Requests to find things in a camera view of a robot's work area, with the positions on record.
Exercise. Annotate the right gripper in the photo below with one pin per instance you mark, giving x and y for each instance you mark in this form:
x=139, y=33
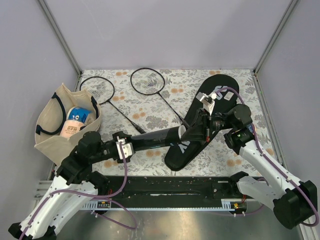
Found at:
x=201, y=128

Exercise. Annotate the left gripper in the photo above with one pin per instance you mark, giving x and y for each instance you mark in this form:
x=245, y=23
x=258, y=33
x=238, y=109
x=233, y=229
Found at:
x=121, y=134

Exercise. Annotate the black shuttlecock tube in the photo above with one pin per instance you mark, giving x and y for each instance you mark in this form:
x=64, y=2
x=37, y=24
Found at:
x=157, y=139

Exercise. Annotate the badminton racket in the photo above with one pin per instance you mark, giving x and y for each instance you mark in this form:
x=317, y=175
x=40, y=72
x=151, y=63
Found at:
x=148, y=82
x=103, y=90

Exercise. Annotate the black racket cover bag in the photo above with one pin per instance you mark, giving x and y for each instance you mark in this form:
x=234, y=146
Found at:
x=178, y=156

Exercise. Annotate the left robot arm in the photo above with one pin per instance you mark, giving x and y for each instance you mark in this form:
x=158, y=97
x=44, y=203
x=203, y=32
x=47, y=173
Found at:
x=74, y=185

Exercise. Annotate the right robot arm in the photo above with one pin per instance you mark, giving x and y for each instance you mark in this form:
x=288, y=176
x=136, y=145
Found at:
x=292, y=201

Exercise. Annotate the floral table mat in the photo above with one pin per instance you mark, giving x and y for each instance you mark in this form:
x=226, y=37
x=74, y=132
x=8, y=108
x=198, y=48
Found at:
x=129, y=108

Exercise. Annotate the pink labelled jar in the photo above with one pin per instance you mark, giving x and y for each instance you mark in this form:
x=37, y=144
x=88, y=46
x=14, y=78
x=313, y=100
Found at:
x=70, y=128

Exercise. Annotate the blue white can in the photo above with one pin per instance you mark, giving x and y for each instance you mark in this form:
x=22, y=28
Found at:
x=78, y=114

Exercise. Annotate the beige canvas tote bag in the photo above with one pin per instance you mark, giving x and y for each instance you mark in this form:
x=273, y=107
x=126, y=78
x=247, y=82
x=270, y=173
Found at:
x=52, y=118

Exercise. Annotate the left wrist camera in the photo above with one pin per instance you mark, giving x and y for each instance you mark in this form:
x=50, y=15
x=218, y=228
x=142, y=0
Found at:
x=125, y=150

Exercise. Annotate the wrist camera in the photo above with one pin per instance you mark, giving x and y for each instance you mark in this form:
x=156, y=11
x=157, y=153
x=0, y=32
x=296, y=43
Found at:
x=208, y=101
x=125, y=150

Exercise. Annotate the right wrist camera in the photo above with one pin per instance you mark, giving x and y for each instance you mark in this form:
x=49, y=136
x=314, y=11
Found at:
x=208, y=101

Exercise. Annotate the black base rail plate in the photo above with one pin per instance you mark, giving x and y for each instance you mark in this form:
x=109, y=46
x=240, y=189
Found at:
x=173, y=192

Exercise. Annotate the right aluminium frame post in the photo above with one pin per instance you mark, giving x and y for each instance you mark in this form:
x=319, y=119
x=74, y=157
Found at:
x=278, y=30

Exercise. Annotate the aluminium frame post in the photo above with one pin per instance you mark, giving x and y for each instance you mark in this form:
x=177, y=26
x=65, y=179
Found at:
x=278, y=30
x=59, y=35

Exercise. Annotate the left aluminium frame post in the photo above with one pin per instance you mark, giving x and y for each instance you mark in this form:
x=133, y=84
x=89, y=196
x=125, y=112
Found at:
x=59, y=35

